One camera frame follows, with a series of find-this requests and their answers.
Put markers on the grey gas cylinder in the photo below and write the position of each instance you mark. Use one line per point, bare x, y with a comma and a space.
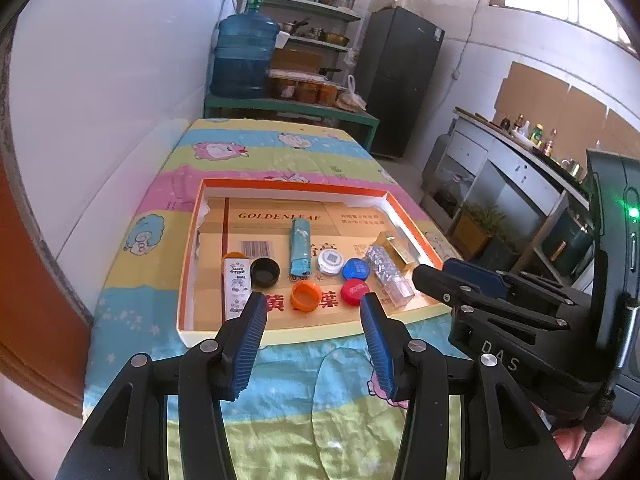
439, 160

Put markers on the small white printed box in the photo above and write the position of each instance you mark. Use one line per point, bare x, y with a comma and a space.
236, 290

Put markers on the white metal shelf rack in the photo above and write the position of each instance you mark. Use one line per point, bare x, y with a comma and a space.
320, 15

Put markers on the flattened printed cardboard sheet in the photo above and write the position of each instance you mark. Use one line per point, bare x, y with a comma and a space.
270, 220

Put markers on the person's right hand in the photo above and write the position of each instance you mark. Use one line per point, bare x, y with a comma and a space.
607, 447

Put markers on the green bottle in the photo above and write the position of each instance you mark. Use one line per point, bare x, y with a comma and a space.
536, 135

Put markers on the red wooden door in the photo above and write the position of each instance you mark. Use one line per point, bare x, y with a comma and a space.
35, 285

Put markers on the brown cardboard box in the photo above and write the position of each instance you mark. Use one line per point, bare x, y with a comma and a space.
297, 60

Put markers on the brown planter with grass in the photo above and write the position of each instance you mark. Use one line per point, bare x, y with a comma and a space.
475, 232

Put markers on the green metal bench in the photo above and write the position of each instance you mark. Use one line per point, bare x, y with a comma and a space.
280, 106

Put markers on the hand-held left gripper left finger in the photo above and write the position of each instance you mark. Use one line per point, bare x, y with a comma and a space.
247, 345

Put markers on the black bottle cap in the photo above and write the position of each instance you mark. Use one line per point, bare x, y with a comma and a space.
264, 275

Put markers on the red bottle cap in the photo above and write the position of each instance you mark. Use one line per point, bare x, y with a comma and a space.
355, 292

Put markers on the large blue water jug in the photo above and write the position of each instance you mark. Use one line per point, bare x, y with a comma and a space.
245, 55

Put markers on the jar of orange food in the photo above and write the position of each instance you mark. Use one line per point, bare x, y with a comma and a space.
306, 91
283, 88
329, 94

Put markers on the grey kitchen counter cabinet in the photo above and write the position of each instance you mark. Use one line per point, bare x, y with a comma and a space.
500, 170

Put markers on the blue bottle cap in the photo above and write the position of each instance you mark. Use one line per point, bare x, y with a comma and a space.
356, 269

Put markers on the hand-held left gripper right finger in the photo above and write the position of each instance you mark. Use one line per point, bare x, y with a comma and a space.
382, 350

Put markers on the white plastic bag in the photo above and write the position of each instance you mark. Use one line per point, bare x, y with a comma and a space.
351, 97

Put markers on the dark grey refrigerator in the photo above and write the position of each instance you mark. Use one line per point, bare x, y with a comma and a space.
397, 85

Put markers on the small gold box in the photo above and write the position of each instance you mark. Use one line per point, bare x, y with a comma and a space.
397, 252

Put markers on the dark planter with grass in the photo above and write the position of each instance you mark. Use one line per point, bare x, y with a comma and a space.
500, 252

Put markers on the clear plastic box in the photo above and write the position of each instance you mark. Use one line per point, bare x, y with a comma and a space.
387, 277

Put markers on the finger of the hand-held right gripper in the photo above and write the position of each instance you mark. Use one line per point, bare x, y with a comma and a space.
430, 280
475, 275

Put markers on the shallow cardboard tray orange rim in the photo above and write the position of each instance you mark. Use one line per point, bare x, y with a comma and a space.
315, 334

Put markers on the white bottle cap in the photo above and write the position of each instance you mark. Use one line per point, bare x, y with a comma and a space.
330, 261

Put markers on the cardboard sheet on wall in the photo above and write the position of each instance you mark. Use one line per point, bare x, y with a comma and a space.
550, 105

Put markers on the orange bottle cap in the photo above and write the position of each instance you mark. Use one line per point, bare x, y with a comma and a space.
235, 257
305, 297

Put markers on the red bottle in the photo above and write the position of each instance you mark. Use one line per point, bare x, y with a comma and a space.
550, 146

